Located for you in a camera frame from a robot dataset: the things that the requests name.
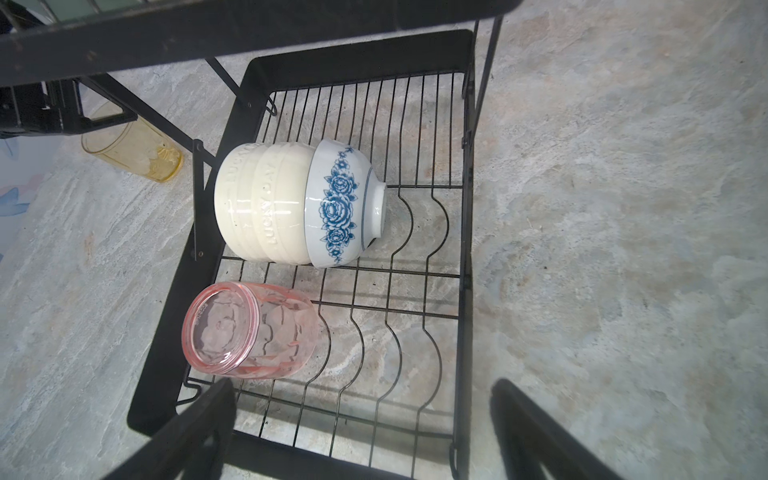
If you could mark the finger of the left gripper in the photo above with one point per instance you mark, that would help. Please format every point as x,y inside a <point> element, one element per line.
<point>51,109</point>

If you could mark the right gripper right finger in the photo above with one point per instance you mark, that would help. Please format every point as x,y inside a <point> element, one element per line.
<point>533,445</point>

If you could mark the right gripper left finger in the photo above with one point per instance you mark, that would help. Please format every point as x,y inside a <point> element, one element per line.
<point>192,445</point>

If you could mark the yellow glass cup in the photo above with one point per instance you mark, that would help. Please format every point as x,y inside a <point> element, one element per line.
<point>137,147</point>

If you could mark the pink glass cup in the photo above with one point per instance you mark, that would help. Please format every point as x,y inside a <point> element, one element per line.
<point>250,331</point>

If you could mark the black wire dish rack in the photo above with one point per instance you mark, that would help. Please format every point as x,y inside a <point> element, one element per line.
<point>264,264</point>

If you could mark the cream ribbed bowl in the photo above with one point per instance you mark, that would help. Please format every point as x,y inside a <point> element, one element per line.
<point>259,201</point>

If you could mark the white blue floral bowl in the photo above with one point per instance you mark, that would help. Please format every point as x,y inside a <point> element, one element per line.
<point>344,205</point>

